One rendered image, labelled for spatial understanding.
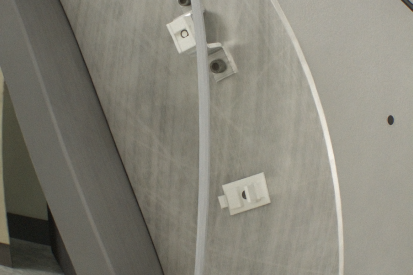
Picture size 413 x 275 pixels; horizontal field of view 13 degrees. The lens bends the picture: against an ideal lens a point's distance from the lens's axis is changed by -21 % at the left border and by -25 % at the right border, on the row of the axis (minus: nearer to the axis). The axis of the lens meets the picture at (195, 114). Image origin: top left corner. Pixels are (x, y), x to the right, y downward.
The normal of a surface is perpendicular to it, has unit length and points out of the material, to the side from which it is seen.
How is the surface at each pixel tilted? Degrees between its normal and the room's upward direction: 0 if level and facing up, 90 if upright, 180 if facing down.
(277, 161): 90
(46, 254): 0
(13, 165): 90
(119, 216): 67
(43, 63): 55
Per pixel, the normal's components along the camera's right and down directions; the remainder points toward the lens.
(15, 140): 0.18, 0.17
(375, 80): -0.49, 0.11
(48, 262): 0.07, -0.98
